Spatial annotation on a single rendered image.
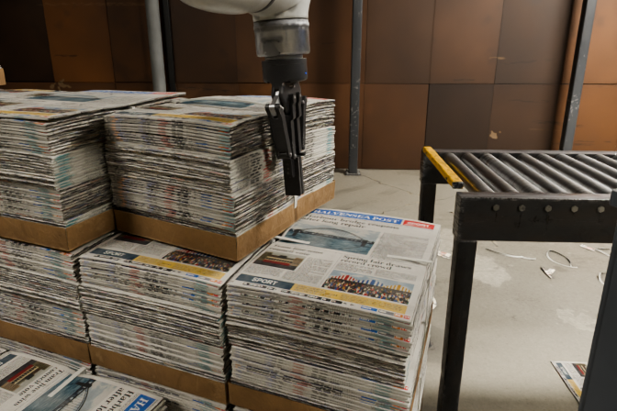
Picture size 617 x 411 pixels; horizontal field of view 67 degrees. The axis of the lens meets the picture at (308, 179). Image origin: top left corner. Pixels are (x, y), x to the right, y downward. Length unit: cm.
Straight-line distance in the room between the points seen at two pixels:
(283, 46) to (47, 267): 58
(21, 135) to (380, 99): 370
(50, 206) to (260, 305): 40
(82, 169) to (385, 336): 58
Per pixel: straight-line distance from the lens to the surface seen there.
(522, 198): 129
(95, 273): 90
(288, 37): 76
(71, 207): 89
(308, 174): 94
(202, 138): 75
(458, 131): 452
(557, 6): 470
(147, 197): 87
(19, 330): 111
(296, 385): 78
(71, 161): 88
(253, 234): 80
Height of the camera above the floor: 119
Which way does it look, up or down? 17 degrees down
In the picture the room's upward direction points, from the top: straight up
